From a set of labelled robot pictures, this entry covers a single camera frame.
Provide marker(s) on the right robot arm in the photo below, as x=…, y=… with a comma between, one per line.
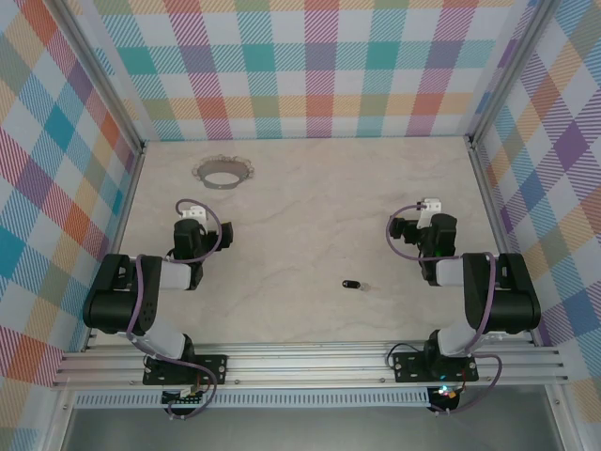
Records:
x=507, y=300

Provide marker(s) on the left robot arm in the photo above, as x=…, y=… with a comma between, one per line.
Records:
x=117, y=300

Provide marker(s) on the grey metal shelf panel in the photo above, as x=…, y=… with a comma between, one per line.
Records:
x=305, y=432

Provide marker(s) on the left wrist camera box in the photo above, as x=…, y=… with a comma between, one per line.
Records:
x=195, y=212

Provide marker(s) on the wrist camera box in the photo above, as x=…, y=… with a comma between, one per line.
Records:
x=195, y=212
x=432, y=205

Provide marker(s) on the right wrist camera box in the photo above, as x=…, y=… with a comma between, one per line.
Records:
x=432, y=205

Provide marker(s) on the aluminium side rail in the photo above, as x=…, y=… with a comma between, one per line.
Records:
x=494, y=211
x=124, y=211

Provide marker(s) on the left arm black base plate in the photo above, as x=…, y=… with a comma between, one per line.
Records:
x=213, y=368

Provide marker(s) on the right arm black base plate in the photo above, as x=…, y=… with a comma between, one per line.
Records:
x=408, y=366

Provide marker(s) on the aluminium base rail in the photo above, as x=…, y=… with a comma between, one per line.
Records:
x=305, y=362

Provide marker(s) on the aluminium frame post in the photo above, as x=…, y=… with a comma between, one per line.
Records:
x=507, y=75
x=94, y=70

